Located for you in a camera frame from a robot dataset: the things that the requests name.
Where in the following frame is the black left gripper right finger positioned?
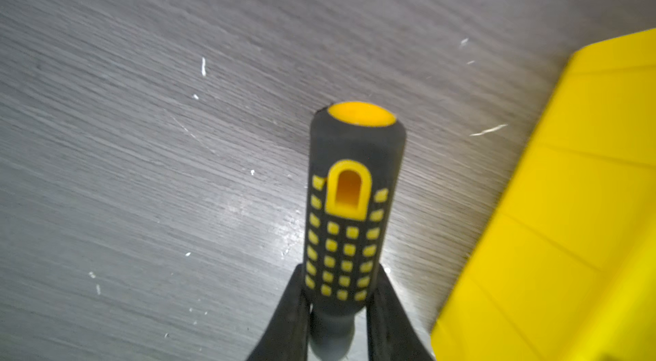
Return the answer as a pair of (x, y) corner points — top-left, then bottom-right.
(367, 269), (434, 361)

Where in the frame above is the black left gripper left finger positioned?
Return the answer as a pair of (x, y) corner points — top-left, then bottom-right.
(247, 265), (310, 361)

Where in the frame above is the black yellow screwdriver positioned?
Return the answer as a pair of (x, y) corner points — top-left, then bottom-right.
(303, 101), (406, 360)

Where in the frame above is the yellow plastic bin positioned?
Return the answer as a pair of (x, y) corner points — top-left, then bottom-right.
(430, 30), (655, 360)

